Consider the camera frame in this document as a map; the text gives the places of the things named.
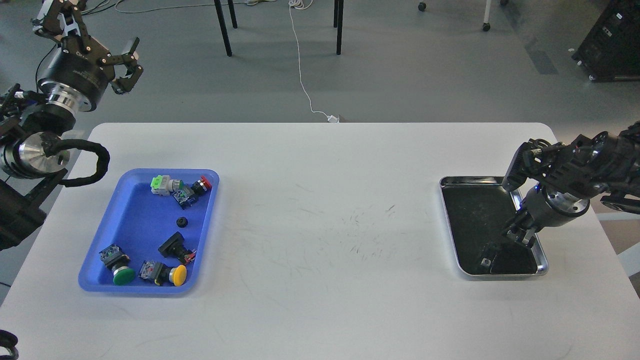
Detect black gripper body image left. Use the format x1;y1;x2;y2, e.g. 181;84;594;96
38;39;115;112

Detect black right gripper finger b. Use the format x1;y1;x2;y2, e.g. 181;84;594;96
502;210;526;236

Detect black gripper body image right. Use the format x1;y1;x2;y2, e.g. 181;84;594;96
518;186;590;232

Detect black right gripper finger a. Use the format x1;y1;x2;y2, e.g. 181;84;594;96
503;220;538;249

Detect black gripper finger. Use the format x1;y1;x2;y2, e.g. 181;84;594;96
110;38;144;95
30;0;89;53

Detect silver metal tray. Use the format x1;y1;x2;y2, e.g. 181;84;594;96
439;176;549;281

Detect blue plastic tray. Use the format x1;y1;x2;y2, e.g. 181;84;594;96
78;168;220;295

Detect black table leg left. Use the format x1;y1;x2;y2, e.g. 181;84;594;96
214;0;238;57

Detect black table leg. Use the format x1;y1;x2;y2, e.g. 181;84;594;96
333;0;345;56
214;0;238;57

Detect black equipment case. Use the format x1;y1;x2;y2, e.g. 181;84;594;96
572;0;640;82

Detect green mushroom push button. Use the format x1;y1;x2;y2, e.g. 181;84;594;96
98;244;136;286

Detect yellow mushroom push button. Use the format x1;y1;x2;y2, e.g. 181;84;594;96
138;260;188;287

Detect black table leg right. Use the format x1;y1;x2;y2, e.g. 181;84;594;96
333;0;345;56

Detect black wrist camera block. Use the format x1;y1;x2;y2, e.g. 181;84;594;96
502;135;609;199

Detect green white push button switch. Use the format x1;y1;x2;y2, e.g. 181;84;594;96
150;175;185;196

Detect red push button switch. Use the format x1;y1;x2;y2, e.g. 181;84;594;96
171;175;213;210

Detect black push button switch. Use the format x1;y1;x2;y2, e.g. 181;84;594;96
158;231;196;265

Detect white floor cable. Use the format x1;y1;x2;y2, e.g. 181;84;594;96
288;0;340;124

